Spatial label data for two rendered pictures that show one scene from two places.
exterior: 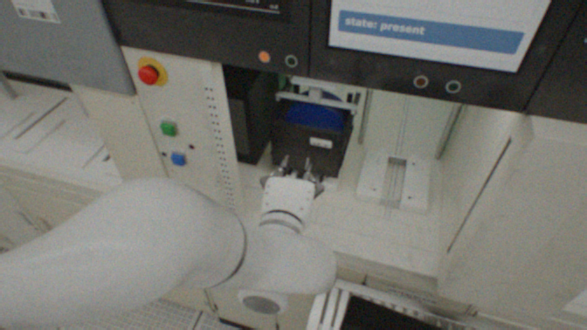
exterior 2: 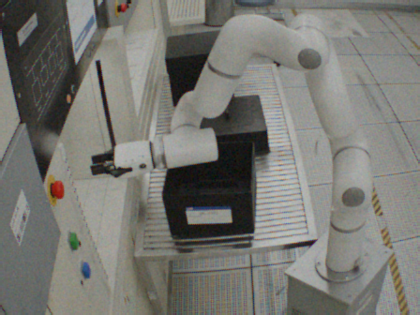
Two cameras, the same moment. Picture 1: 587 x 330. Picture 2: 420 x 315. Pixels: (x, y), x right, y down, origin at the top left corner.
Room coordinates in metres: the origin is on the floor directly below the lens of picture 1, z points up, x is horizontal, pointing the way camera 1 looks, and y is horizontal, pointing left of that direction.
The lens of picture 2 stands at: (0.56, 1.24, 1.99)
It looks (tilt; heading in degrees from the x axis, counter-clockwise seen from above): 35 degrees down; 257
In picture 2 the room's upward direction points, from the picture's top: 8 degrees counter-clockwise
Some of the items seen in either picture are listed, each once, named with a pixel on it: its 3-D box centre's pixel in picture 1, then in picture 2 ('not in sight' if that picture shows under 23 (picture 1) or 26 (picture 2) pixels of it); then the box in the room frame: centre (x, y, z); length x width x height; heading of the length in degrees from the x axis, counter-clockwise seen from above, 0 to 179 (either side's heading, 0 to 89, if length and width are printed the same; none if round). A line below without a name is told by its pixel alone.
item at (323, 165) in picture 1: (314, 121); not in sight; (0.88, -0.06, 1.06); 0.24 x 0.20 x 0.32; 73
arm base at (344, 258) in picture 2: not in sight; (345, 241); (-0.06, 0.24, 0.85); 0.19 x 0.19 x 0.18
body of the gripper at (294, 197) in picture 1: (286, 204); (135, 157); (0.46, 0.02, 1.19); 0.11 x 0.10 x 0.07; 170
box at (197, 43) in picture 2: not in sight; (200, 66); (0.00, -1.04, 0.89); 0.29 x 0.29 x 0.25; 74
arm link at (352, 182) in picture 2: not in sight; (351, 194); (-0.05, 0.27, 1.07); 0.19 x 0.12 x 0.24; 62
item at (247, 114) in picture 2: not in sight; (228, 122); (0.03, -0.60, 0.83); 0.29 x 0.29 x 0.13; 74
